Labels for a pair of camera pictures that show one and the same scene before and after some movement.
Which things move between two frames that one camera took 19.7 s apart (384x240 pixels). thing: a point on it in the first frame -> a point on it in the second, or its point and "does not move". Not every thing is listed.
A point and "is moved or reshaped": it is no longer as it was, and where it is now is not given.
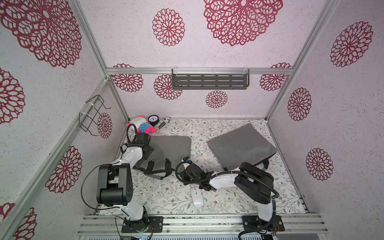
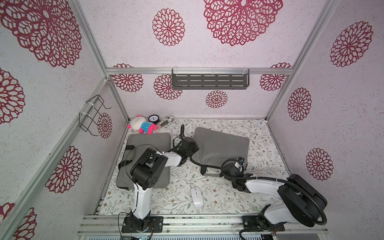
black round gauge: [153, 120] does not move
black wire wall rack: [90, 109] does not move
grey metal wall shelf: [210, 79] does not move
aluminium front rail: [106, 225] does not move
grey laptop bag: [246, 145] -> [212, 148]
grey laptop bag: [169, 152] is moved or reshaped
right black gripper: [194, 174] -> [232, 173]
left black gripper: [151, 149] -> [196, 147]
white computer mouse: [197, 197] does not move
